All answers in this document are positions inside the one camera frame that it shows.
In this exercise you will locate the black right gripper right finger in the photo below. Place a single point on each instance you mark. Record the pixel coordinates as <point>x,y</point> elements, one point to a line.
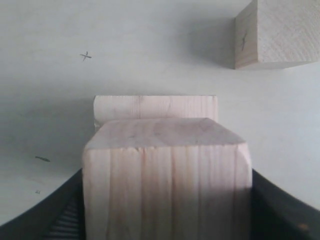
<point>277,215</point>

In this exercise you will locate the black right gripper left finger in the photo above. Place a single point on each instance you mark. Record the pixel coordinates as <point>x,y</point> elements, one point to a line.
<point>60,216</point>

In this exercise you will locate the second largest wooden cube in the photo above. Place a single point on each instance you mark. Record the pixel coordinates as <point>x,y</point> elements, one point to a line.
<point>166,179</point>

